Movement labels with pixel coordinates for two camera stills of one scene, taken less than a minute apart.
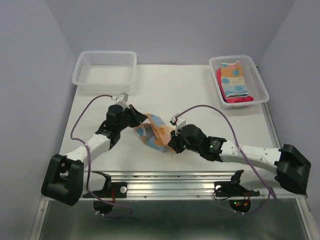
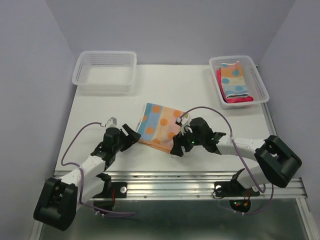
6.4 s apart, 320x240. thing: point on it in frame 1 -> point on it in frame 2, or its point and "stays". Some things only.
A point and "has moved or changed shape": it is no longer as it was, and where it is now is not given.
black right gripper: x=173 y=142 -> x=179 y=140
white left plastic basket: x=105 y=70 stays
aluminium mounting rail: x=171 y=185 stays
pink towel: x=231 y=99 stays
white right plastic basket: x=255 y=85 stays
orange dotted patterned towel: x=154 y=132 has moved or changed shape
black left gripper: x=138 y=117 -> x=131 y=138
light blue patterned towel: x=233 y=80 stays
